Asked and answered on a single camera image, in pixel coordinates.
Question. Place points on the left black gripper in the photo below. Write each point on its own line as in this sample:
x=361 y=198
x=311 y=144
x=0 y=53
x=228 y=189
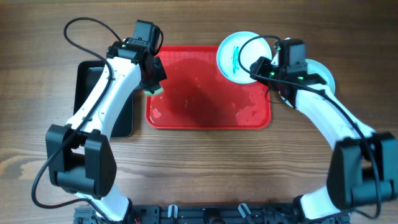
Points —
x=158 y=74

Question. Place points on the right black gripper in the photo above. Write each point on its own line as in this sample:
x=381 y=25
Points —
x=261 y=66

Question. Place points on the yellow green sponge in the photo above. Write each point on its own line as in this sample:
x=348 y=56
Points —
x=153 y=90

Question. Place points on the white plate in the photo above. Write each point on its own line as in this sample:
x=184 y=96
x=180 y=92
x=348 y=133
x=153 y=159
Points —
x=314 y=67
x=228 y=54

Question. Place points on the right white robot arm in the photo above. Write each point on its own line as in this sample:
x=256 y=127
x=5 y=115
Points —
x=363 y=168

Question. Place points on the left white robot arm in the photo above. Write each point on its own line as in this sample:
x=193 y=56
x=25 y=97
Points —
x=80 y=159

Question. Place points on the red plastic tray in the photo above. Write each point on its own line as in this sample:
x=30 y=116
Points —
x=197 y=96

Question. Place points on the black water tray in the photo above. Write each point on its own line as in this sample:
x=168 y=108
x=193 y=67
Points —
x=88 y=74

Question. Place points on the black mounting rail base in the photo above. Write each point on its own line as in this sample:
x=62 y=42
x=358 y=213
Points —
x=267 y=214

